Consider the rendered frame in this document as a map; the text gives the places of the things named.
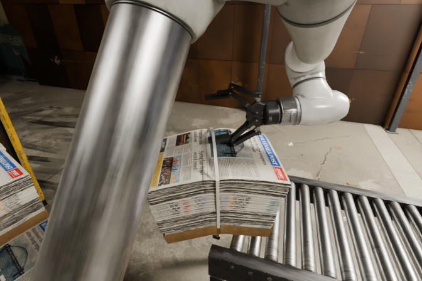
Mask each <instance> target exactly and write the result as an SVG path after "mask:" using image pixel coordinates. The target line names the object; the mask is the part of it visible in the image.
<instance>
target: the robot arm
mask: <svg viewBox="0 0 422 281"><path fill-rule="evenodd" d="M226 1H251V2H257V3H263V4H268V5H272V6H276V9H277V12H278V14H279V17H280V18H281V20H282V22H283V23H284V25H285V26H286V29H287V30H288V33H289V35H290V36H291V39H292V41H291V42H290V43H289V44H288V46H287V48H286V51H285V56H284V64H285V69H286V73H287V76H288V78H289V82H290V84H291V87H292V90H293V96H289V97H278V98H276V99H275V100H267V101H260V100H261V97H262V94H261V93H260V92H259V91H252V90H249V89H246V88H244V87H241V86H239V85H236V84H234V83H230V84H229V88H228V89H227V90H218V91H217V93H213V94H206V95H205V100H214V99H222V98H229V96H231V97H233V98H234V99H236V100H237V101H238V102H240V103H241V104H243V105H244V106H246V107H247V108H246V121H245V122H244V124H243V125H241V126H240V127H239V128H238V129H237V130H236V131H235V132H234V133H233V134H231V135H230V134H229V133H228V134H221V135H215V142H220V143H224V142H231V143H232V144H233V146H234V147H235V146H237V145H239V144H241V143H243V142H244V141H246V140H248V139H250V138H252V137H254V136H256V135H261V134H262V132H261V130H260V126H262V125H276V124H278V125H279V126H287V125H305V126H315V125H324V124H330V123H333V122H336V121H338V120H340V119H342V118H344V117H345V116H346V115H347V114H348V111H349V99H348V97H347V96H346V95H344V94H343V93H341V92H338V91H336V90H332V89H331V88H330V87H329V86H328V84H327V81H326V78H325V64H324V59H326V58H327V57H328V56H329V54H330V53H331V52H332V50H333V48H334V46H335V44H336V42H337V39H338V37H339V34H340V32H341V30H342V28H343V26H344V24H345V22H346V20H347V18H348V16H349V14H350V12H351V10H352V8H353V7H354V5H355V3H356V1H357V0H105V3H106V6H107V8H108V10H109V12H110V13H109V17H108V20H107V23H106V26H105V30H104V34H103V37H102V40H101V43H100V46H99V50H98V54H97V57H96V60H95V63H94V67H93V70H92V74H91V77H90V80H89V84H88V87H87V91H86V94H85V97H84V101H83V104H82V108H81V110H80V114H79V117H78V121H77V125H76V127H75V131H74V134H73V137H72V141H71V144H70V148H69V151H68V154H67V158H66V161H65V165H64V167H63V171H62V175H61V178H60V182H59V184H58V188H57V192H56V195H55V199H54V201H53V205H52V207H51V211H50V215H49V218H48V222H47V224H46V228H45V232H44V235H43V239H42V241H41V245H40V249H39V252H38V256H37V258H36V262H35V266H34V269H33V273H32V275H31V279H30V281H123V279H124V275H125V272H126V268H127V264H128V261H129V257H130V254H131V250H132V248H133V244H134V240H135V237H136V233H137V230H138V226H139V222H140V219H141V215H142V213H143V209H144V205H145V202H146V198H147V195H148V191H149V187H150V185H151V181H152V178H153V174H154V170H155V167H156V163H157V160H158V156H159V154H160V150H161V146H162V143H163V139H164V136H165V132H166V128H167V125H168V121H169V119H170V115H171V111H172V108H173V104H174V101H175V97H176V93H177V90H178V86H179V84H180V80H181V76H182V73H183V69H184V66H185V62H186V60H187V56H188V52H189V49H190V45H191V44H192V43H194V42H196V40H198V39H199V37H201V35H203V34H204V32H205V31H206V29H207V27H208V25H209V24H210V23H211V22H212V20H213V19H214V17H215V16H216V15H217V14H218V12H219V11H220V10H221V9H222V7H223V6H224V4H225V2H226ZM233 90H235V91H238V92H240V93H243V94H246V95H248V96H251V97H254V99H256V101H255V102H253V103H250V102H248V101H247V100H245V99H244V98H242V97H241V96H240V95H238V94H236V93H235V92H234V91H233ZM253 125H254V126H256V127H255V128H254V129H252V130H250V131H248V132H246V133H245V134H243V133H244V132H245V131H246V130H247V129H250V128H251V127H252V126H253ZM240 135H241V136H240Z"/></svg>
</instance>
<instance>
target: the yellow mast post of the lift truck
mask: <svg viewBox="0 0 422 281"><path fill-rule="evenodd" d="M0 140H1V142H2V144H3V146H4V147H5V148H6V152H7V153H8V154H9V155H10V156H11V157H12V158H13V159H14V160H15V161H16V162H18V163H19V164H20V165H21V166H22V167H23V168H24V169H25V170H26V171H27V172H28V173H29V174H30V177H31V178H32V179H31V180H32V181H33V183H34V187H35V189H36V191H37V194H38V195H39V196H40V199H41V200H42V201H43V200H44V199H45V197H44V195H43V193H42V191H41V189H40V186H39V184H38V181H37V180H36V177H35V175H34V172H33V170H32V168H31V166H30V164H29V161H28V159H27V157H26V154H25V153H24V150H23V147H22V145H21V143H20V141H19V139H18V136H17V134H16V131H15V129H14V127H13V125H12V123H11V120H10V118H9V115H8V113H7V111H6V109H5V107H4V104H3V102H2V100H1V98H0Z"/></svg>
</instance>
